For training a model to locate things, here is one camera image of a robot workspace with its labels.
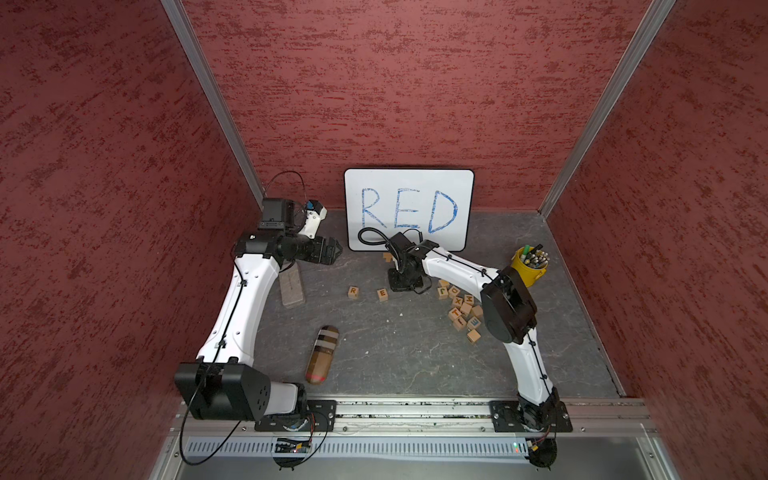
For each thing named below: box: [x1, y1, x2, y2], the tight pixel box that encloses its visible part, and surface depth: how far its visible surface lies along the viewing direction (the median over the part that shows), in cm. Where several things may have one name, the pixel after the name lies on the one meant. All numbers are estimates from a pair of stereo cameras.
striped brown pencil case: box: [305, 325, 340, 385], surface depth 83 cm
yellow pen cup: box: [511, 243, 550, 287], surface depth 94 cm
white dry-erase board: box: [343, 168, 475, 252], surface depth 97 cm
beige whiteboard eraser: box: [280, 262, 306, 309], surface depth 96 cm
